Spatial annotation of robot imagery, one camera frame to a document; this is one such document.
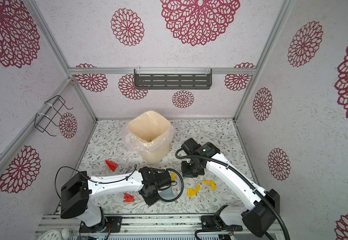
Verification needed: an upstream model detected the grey-green plastic dustpan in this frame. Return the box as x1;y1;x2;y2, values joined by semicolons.
158;186;181;202

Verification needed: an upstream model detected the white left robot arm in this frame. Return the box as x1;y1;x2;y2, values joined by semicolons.
60;167;173;233

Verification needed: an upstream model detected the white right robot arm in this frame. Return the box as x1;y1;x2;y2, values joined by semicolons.
175;138;287;238

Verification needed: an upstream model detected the yellow paper scrap right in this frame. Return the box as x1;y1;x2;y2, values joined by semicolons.
203;180;216;191

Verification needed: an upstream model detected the yellow paper scrap lower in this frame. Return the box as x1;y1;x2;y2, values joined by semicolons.
187;185;201;198

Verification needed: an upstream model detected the red paper scrap lower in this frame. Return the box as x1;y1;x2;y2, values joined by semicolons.
123;193;134;203

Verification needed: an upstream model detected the red paper scrap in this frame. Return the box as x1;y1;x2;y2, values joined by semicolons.
123;193;134;203
105;160;118;172

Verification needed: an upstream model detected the red paper scrap upper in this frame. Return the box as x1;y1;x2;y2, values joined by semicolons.
105;160;118;172

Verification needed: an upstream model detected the cream trash bin with liner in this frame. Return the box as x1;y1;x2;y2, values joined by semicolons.
121;111;175;165

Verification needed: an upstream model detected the white dial gauge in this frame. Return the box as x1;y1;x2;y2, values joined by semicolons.
38;230;62;240

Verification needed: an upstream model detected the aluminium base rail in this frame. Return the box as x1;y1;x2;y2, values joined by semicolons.
35;212;288;238

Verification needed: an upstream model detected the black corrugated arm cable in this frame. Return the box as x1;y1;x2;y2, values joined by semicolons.
174;148;291;240

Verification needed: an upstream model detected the dark grey wall shelf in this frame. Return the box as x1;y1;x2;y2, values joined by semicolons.
133;69;213;90

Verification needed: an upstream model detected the black wire wall basket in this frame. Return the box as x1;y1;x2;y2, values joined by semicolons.
34;95;73;137

